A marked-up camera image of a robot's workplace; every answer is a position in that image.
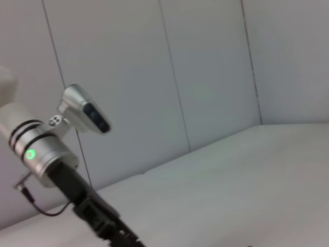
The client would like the silver cable plug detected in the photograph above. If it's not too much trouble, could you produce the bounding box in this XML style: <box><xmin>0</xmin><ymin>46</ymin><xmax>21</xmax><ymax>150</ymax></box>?
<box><xmin>12</xmin><ymin>172</ymin><xmax>36</xmax><ymax>204</ymax></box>

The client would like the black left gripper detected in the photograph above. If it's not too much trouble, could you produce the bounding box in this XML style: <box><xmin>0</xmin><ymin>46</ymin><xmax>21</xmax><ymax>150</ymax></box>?
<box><xmin>48</xmin><ymin>161</ymin><xmax>148</xmax><ymax>247</ymax></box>

